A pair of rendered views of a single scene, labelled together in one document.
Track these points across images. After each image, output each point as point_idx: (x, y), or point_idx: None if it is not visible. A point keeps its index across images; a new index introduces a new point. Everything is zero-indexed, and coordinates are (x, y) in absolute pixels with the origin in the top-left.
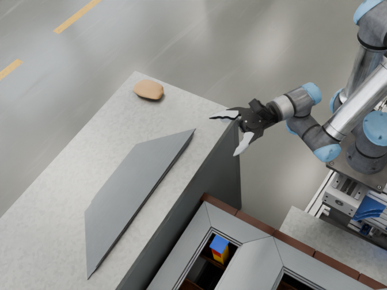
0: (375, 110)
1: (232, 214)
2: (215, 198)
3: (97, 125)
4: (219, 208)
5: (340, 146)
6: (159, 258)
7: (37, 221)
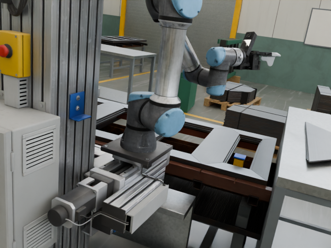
0: (145, 103)
1: (238, 178)
2: (259, 187)
3: None
4: (251, 182)
5: (160, 152)
6: (277, 164)
7: None
